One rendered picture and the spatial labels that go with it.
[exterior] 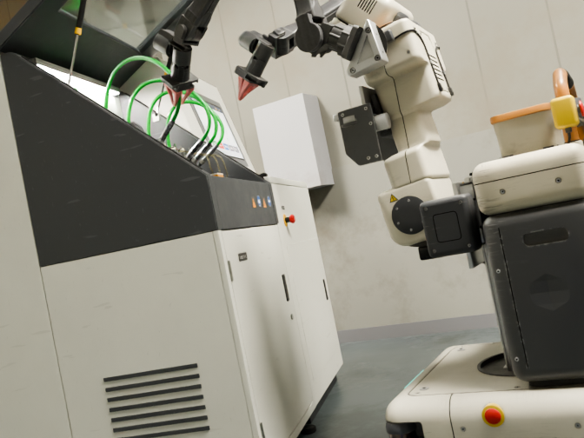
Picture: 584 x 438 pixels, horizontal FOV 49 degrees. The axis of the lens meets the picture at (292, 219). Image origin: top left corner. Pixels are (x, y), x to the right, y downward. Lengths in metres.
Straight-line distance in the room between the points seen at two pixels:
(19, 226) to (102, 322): 0.40
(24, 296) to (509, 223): 1.41
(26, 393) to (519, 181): 1.54
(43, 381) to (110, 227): 0.52
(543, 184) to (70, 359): 1.41
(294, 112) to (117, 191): 2.19
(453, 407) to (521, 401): 0.16
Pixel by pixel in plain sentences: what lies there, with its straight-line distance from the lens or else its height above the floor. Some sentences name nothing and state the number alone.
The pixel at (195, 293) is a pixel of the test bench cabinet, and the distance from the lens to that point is 1.85.
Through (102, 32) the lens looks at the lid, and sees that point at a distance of 2.44.
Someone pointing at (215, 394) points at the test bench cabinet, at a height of 0.34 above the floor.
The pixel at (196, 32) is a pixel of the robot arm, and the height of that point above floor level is 1.38.
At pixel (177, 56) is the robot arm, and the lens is 2.01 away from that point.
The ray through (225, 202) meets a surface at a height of 0.87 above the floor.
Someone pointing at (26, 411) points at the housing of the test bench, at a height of 0.37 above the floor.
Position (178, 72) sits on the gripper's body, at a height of 1.29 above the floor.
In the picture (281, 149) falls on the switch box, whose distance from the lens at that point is 4.01.
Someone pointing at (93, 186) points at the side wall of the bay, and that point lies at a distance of 1.98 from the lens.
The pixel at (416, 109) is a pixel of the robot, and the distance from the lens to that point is 1.80.
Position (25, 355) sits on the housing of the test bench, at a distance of 2.15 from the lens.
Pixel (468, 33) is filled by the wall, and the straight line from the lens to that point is 3.88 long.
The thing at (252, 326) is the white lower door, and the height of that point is 0.49.
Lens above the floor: 0.73
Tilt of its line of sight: 1 degrees up
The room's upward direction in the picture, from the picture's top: 11 degrees counter-clockwise
